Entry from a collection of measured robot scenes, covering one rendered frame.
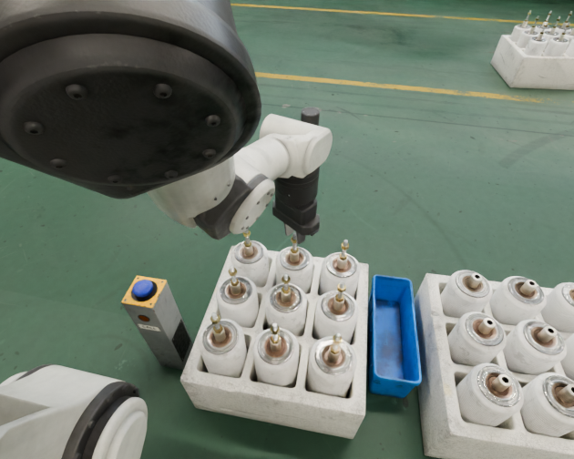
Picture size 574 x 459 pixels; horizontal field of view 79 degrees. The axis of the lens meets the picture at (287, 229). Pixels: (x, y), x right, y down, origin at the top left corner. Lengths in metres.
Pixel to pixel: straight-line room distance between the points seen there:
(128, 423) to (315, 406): 0.38
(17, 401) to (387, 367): 0.81
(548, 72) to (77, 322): 2.68
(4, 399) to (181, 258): 0.81
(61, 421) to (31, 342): 0.76
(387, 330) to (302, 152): 0.67
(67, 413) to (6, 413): 0.06
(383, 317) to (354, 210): 0.47
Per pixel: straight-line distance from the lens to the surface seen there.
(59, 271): 1.39
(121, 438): 0.55
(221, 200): 0.35
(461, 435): 0.84
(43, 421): 0.49
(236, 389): 0.80
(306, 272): 0.87
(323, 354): 0.75
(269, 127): 0.64
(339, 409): 0.79
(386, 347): 1.07
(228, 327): 0.78
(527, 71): 2.68
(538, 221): 1.64
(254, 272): 0.89
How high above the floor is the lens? 0.93
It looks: 46 degrees down
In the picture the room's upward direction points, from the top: straight up
